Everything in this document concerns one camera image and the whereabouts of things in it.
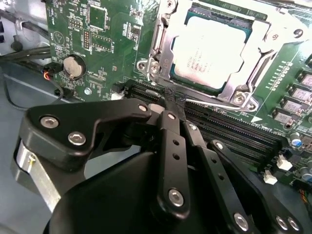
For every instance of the metal socket cover frame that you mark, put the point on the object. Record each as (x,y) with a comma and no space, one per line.
(176,26)

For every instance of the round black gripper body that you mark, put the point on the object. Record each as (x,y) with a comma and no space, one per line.
(109,207)

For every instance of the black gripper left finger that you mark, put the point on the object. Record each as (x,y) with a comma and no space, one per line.
(61,117)

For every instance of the silver CPU green edge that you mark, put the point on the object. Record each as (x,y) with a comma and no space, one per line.
(207,48)

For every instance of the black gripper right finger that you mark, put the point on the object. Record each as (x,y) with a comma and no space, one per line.
(229,195)

